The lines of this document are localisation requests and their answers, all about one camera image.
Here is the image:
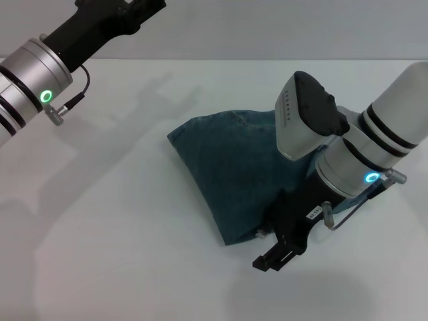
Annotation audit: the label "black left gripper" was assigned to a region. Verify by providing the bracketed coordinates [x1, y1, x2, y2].
[42, 0, 167, 73]

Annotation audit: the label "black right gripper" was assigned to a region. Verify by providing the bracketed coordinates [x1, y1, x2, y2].
[251, 166, 346, 272]

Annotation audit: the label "blue denim shorts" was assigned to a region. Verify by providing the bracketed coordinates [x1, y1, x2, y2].
[166, 108, 381, 248]

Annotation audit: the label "white tablecloth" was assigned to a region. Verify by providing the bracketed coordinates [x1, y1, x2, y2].
[0, 57, 428, 321]

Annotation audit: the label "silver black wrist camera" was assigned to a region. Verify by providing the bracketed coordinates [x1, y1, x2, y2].
[273, 70, 351, 162]

